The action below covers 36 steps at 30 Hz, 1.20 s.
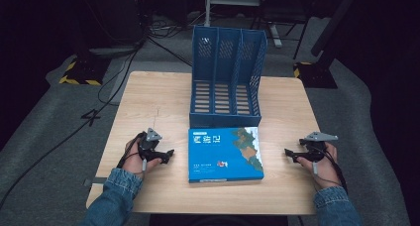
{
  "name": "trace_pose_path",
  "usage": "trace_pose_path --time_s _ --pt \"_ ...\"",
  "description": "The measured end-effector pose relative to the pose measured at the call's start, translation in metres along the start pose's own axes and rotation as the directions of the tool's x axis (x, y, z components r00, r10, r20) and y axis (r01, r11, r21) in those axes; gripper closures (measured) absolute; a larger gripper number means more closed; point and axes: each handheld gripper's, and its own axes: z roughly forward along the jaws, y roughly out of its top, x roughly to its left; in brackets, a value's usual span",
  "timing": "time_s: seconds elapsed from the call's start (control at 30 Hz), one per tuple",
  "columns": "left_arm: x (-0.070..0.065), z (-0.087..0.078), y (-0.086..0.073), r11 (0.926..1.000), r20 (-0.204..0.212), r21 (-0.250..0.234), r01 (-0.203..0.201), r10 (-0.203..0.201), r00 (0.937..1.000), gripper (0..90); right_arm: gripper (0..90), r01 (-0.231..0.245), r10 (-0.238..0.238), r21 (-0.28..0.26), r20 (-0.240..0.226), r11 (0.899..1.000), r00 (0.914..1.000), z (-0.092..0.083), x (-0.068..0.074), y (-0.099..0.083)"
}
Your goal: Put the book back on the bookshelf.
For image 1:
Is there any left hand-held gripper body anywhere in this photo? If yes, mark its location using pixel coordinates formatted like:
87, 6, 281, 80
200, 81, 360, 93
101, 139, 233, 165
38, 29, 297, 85
137, 127, 164, 163

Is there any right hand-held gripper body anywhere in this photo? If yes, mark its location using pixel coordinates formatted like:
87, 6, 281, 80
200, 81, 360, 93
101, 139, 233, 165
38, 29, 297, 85
298, 131, 339, 164

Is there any person's left hand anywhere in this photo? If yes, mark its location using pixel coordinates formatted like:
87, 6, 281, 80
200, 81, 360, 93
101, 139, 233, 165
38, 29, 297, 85
122, 132, 163, 179

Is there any person's right hand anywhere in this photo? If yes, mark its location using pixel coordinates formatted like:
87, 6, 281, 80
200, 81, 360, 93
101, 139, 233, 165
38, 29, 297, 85
296, 141, 342, 189

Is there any blue book with map cover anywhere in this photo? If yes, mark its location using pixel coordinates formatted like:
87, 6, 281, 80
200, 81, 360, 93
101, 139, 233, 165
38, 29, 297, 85
187, 125, 265, 184

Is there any yellow black striped stand base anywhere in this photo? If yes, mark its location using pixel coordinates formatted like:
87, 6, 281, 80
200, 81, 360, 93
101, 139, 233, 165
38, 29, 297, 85
58, 55, 111, 87
292, 60, 339, 89

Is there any blue plastic file rack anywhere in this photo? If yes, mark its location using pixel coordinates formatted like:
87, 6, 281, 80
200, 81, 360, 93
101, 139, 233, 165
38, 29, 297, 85
188, 25, 268, 129

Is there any black slanted stand pole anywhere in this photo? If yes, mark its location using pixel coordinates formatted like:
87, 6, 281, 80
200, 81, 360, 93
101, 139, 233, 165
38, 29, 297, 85
310, 0, 364, 57

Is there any dark equipment cabinet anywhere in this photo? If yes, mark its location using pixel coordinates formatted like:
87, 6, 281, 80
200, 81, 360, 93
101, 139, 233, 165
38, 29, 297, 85
104, 0, 150, 46

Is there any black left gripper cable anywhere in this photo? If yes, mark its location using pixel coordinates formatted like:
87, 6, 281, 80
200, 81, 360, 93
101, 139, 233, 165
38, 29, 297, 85
116, 131, 149, 174

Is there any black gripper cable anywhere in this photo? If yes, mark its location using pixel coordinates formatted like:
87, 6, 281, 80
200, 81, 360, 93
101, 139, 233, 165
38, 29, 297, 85
116, 131, 149, 174
311, 143, 349, 194

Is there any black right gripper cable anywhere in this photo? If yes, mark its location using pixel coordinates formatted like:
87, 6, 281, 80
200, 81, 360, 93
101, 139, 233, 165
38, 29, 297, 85
311, 143, 349, 194

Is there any long black floor cable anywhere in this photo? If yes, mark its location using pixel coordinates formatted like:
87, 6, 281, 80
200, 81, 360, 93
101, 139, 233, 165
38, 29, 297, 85
0, 37, 148, 211

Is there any thin black floor cable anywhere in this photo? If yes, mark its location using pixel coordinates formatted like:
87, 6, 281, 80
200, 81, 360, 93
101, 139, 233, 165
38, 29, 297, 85
148, 19, 194, 67

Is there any black metal chair frame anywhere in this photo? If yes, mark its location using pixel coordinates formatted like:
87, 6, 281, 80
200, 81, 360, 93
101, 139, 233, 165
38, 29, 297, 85
250, 0, 319, 60

